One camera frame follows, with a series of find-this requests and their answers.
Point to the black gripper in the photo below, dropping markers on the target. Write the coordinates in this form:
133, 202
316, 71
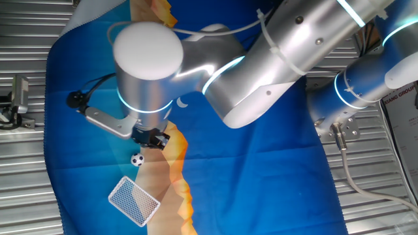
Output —
145, 134

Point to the small black white soccer ball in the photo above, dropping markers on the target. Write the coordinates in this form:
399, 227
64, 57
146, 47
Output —
137, 159

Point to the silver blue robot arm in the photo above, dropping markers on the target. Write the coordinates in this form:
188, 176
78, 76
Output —
156, 88

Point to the white mesh toy goal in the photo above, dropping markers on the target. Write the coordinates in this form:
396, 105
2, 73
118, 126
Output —
134, 200

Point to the blue orange printed cloth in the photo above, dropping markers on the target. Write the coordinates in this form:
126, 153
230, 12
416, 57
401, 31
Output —
254, 182

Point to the white zip tie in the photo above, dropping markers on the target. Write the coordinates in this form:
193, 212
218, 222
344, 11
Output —
279, 52
349, 89

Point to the white printed poster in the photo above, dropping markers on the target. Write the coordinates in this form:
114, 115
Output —
403, 130

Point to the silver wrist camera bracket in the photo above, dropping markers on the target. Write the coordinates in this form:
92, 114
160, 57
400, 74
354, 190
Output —
107, 123

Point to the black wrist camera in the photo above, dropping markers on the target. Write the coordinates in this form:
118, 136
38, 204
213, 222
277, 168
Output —
75, 99

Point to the silver exterior camera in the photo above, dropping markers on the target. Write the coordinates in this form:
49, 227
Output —
20, 94

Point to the metal camera stand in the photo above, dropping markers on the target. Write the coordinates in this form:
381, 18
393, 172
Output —
13, 121

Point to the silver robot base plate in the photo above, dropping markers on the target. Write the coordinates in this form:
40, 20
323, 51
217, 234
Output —
351, 129

